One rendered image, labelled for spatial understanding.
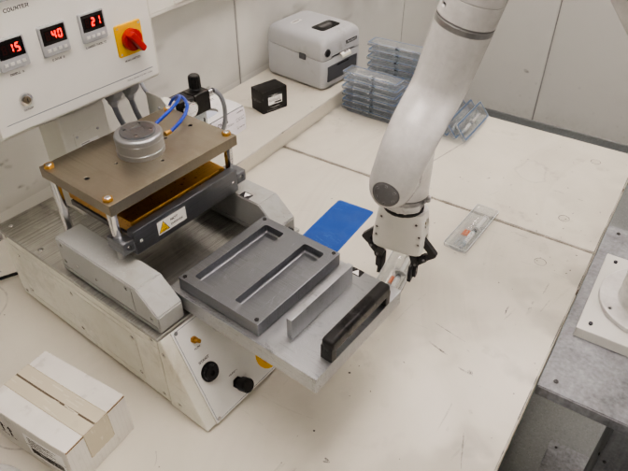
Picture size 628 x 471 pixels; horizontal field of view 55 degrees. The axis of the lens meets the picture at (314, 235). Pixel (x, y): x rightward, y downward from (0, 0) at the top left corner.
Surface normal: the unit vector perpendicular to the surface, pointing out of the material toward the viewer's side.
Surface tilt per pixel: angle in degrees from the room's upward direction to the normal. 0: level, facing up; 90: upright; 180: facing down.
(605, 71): 90
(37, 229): 0
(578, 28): 90
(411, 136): 54
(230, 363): 65
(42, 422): 3
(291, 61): 90
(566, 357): 0
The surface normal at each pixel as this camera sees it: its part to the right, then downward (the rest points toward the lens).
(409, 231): -0.32, 0.58
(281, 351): 0.00, -0.78
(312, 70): -0.63, 0.49
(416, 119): -0.17, -0.14
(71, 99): 0.79, 0.38
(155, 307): 0.51, -0.34
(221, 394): 0.72, 0.02
